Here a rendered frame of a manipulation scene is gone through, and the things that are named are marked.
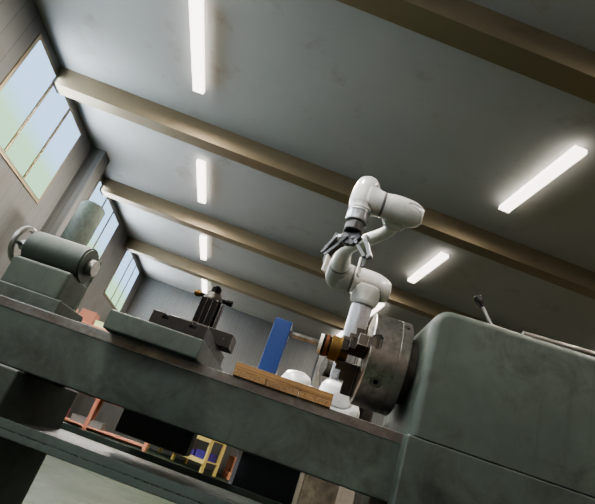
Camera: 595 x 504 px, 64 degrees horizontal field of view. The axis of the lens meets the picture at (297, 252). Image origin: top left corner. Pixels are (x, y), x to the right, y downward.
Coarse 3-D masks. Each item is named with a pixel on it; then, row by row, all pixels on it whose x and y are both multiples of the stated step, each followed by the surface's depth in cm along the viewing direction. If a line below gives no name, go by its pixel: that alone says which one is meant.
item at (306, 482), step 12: (324, 360) 808; (324, 372) 792; (312, 384) 796; (360, 408) 760; (300, 480) 687; (312, 480) 684; (324, 480) 691; (300, 492) 674; (312, 492) 679; (324, 492) 686; (336, 492) 693
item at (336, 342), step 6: (330, 336) 161; (336, 336) 161; (342, 336) 162; (324, 342) 159; (330, 342) 159; (336, 342) 158; (342, 342) 158; (324, 348) 158; (330, 348) 158; (336, 348) 158; (324, 354) 159; (330, 354) 158; (336, 354) 158; (342, 354) 158; (336, 360) 158
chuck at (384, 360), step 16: (384, 320) 155; (384, 336) 148; (400, 336) 149; (368, 352) 148; (384, 352) 146; (368, 368) 145; (384, 368) 144; (368, 384) 145; (384, 384) 145; (352, 400) 152; (368, 400) 148; (384, 400) 146
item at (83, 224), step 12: (84, 204) 620; (96, 204) 626; (72, 216) 619; (84, 216) 613; (96, 216) 623; (72, 228) 605; (84, 228) 610; (96, 228) 630; (72, 240) 600; (84, 240) 611
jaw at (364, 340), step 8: (360, 336) 150; (368, 336) 150; (376, 336) 149; (344, 344) 156; (352, 344) 153; (360, 344) 149; (368, 344) 149; (376, 344) 147; (344, 352) 157; (352, 352) 155; (360, 352) 153
